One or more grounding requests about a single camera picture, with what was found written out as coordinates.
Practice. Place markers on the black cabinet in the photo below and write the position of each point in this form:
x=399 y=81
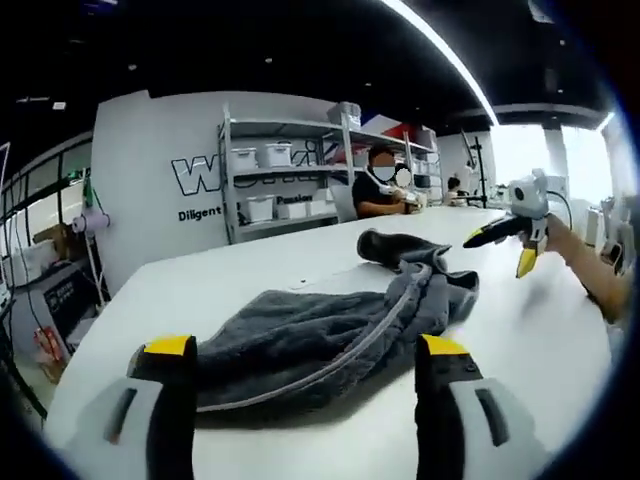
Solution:
x=65 y=295

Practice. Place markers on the red printed carton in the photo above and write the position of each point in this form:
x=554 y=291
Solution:
x=50 y=350

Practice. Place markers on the group of white storage boxes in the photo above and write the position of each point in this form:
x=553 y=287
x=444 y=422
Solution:
x=277 y=155

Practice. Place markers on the white table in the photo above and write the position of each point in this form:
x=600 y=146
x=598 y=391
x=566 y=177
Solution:
x=200 y=280

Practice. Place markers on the brown cardboard box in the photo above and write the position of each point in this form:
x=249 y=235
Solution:
x=52 y=240

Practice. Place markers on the black camera stand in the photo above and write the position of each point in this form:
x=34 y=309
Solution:
x=481 y=170

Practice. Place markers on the long ceiling light strip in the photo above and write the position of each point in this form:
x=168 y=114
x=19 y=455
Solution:
x=450 y=55

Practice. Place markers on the lavender roll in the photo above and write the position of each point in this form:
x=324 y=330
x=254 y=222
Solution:
x=92 y=222

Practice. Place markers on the green hanging item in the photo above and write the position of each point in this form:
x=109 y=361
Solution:
x=91 y=192

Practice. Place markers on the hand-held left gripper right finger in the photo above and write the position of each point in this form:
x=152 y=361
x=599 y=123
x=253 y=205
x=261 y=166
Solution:
x=465 y=435

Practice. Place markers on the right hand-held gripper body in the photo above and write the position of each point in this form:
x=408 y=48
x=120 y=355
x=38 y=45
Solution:
x=530 y=195

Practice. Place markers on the tricolour flag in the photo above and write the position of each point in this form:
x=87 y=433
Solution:
x=395 y=127

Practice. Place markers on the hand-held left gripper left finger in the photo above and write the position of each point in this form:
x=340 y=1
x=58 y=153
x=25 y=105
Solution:
x=145 y=435

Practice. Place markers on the grey metal shelving unit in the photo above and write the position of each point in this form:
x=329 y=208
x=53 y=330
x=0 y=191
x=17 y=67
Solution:
x=280 y=175

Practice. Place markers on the white lidded crate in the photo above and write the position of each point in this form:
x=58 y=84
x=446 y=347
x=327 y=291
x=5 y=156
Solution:
x=30 y=265

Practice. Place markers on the grey towel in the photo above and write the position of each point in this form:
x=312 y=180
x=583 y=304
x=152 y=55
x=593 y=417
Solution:
x=310 y=325

